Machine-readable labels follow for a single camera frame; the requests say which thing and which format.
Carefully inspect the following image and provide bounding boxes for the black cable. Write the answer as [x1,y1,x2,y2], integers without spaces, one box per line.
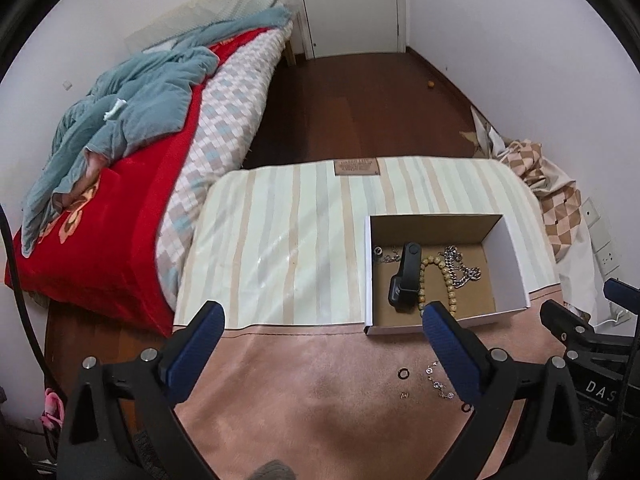
[0,205,67,411]

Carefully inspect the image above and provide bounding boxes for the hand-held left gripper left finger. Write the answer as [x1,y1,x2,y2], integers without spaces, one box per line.
[57,300,226,480]

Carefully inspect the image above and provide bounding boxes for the yellow beaded bracelet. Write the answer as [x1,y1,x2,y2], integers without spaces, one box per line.
[417,255,460,319]

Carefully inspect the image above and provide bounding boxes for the striped cloth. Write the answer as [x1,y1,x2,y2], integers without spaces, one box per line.
[172,156,563,333]

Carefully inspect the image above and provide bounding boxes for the teal blanket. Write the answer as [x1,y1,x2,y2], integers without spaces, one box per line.
[22,7,294,254]

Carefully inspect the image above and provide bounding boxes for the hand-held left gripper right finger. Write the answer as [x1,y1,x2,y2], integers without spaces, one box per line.
[421,301,587,480]

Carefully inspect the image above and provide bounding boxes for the white door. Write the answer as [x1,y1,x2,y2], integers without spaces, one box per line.
[286,0,407,59]

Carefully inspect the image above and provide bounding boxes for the red blanket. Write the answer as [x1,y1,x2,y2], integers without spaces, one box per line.
[5,30,273,339]

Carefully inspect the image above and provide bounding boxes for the checkered quilt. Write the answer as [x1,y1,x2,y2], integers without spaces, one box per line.
[155,26,294,311]

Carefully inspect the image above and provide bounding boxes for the white wall socket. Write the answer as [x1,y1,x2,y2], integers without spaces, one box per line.
[580,197,602,241]
[592,240,621,277]

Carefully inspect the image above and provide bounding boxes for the silver charm bracelet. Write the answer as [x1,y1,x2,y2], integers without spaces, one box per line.
[424,362,456,401]

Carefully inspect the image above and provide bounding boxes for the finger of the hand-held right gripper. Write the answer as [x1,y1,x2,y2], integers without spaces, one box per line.
[602,277,640,312]
[539,299,597,352]

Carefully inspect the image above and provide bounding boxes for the black smart watch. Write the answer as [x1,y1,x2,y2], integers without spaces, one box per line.
[388,241,422,313]

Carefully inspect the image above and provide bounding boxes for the thick silver chain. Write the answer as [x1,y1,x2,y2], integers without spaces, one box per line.
[440,245,484,289]

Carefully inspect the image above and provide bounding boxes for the pink cloth item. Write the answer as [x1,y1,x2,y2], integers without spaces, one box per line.
[41,387,67,429]

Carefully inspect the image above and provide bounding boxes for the brown checkered cloth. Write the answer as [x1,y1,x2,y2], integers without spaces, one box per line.
[460,106,632,332]

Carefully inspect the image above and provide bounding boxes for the white cardboard box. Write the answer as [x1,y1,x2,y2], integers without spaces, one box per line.
[363,214,532,337]

